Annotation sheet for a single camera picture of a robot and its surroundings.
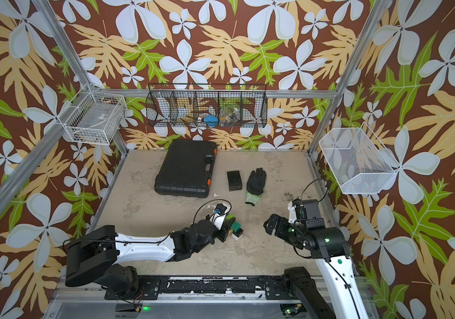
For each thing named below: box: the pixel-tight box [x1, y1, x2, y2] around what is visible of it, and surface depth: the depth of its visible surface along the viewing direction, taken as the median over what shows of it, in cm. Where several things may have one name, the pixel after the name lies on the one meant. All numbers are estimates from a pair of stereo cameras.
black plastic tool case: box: [154, 139, 218, 199], surface depth 103 cm
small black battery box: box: [226, 170, 243, 192], surface depth 103 cm
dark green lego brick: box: [230, 221, 242, 232], surface depth 78 cm
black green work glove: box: [244, 167, 267, 207], surface depth 104 cm
